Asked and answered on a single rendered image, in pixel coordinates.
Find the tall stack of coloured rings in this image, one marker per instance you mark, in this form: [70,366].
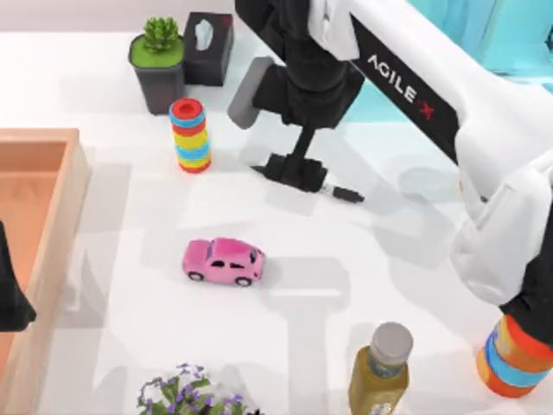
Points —
[191,138]

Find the pale grey rounded box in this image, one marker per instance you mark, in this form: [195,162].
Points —
[248,93]

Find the pink toy car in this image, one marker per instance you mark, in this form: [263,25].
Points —
[224,261]

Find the black tissue box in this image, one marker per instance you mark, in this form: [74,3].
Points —
[207,56]

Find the dark pot with green succulent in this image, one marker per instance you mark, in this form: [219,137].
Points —
[157,78]

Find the yellow bottle with grey cap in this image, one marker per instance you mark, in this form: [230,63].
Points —
[380,380]

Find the shallow salmon-coloured box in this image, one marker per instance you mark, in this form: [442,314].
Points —
[43,207]

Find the purple flower plant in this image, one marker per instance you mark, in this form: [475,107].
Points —
[186,395]

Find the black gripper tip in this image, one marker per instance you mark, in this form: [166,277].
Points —
[13,294]

